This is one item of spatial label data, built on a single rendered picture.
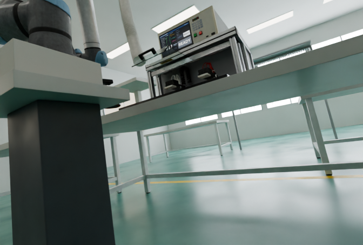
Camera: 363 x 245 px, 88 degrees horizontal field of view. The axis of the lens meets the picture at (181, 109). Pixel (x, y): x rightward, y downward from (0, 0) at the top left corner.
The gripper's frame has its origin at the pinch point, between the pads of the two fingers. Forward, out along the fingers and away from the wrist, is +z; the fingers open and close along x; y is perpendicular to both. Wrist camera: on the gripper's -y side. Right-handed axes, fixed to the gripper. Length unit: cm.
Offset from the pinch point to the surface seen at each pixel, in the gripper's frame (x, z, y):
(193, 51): 46, -5, -38
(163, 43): 24, -17, -50
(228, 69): 62, 15, -43
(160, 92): 10.5, 12.8, -36.4
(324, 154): 107, 126, -75
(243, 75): 79, 3, 10
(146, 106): 32.1, 3.5, 10.8
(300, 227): 81, 89, 13
